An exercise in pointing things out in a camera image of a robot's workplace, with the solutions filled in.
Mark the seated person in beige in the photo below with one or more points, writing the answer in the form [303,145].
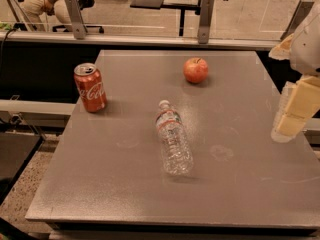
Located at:
[33,9]

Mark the clear plastic water bottle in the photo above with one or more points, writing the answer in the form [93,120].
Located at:
[176,153]

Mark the far right metal bracket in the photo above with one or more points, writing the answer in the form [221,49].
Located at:
[302,10]

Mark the metal railing bracket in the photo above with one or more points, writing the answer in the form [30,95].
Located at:
[205,19]
[78,27]

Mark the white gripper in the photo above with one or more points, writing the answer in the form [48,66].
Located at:
[308,52]

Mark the black side table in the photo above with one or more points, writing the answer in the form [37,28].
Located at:
[16,150]

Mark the red coke can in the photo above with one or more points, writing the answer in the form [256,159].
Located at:
[89,84]

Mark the red apple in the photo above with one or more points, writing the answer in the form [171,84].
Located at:
[195,70]

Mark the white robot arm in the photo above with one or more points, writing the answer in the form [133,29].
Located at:
[305,45]

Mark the left metal railing bracket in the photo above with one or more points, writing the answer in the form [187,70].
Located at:
[78,27]

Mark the right metal railing bracket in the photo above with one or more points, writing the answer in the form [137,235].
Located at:
[205,19]

